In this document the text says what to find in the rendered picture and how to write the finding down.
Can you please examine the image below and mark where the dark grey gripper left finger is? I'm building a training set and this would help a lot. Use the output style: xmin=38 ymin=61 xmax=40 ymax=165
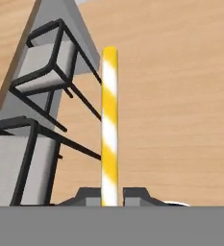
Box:
xmin=58 ymin=186 xmax=103 ymax=207

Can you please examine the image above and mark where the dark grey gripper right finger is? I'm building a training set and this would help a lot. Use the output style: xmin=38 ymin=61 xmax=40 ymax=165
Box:
xmin=122 ymin=187 xmax=167 ymax=207

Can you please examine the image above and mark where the yellow and white striped straw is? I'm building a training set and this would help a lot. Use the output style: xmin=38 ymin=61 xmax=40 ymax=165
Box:
xmin=100 ymin=45 xmax=120 ymax=208

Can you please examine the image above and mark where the black frame grey seat stool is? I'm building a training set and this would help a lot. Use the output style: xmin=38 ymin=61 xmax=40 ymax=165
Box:
xmin=9 ymin=18 xmax=103 ymax=133
xmin=0 ymin=116 xmax=102 ymax=207

